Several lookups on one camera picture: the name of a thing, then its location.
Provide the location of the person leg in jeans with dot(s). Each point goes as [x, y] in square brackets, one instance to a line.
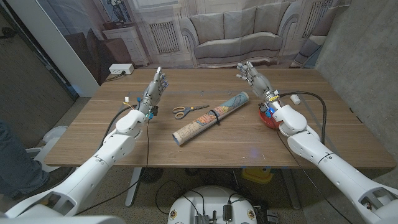
[15, 161]

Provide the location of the printed living room backdrop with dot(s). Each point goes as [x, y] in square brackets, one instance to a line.
[239, 31]

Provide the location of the black round floor object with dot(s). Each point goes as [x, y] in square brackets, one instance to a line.
[151, 175]

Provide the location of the white robot base with electronics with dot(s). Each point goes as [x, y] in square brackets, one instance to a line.
[211, 199]

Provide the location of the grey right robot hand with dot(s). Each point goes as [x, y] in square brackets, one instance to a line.
[261, 85]

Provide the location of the white robot torso edge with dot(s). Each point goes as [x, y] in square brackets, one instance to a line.
[62, 220]

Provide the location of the white power strip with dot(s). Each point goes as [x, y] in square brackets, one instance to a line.
[121, 68]

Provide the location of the yellow plastic object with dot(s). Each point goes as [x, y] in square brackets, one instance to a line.
[256, 175]

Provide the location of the black band around map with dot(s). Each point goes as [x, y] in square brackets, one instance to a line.
[215, 115]

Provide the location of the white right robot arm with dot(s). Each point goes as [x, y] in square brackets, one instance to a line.
[326, 158]

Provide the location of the paper map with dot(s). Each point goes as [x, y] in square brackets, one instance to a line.
[199, 123]

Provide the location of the small white cylinder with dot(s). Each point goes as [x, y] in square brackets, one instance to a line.
[295, 99]

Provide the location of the white table leg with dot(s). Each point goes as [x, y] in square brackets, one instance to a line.
[133, 189]

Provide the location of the red bowl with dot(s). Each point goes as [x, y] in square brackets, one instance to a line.
[265, 119]

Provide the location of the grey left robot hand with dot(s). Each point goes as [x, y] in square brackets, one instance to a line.
[152, 93]

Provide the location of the grey table leg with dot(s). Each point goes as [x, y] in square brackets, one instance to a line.
[292, 193]

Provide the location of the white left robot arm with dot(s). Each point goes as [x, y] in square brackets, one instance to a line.
[93, 168]

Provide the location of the white floor stand base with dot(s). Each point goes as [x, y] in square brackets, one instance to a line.
[54, 132]

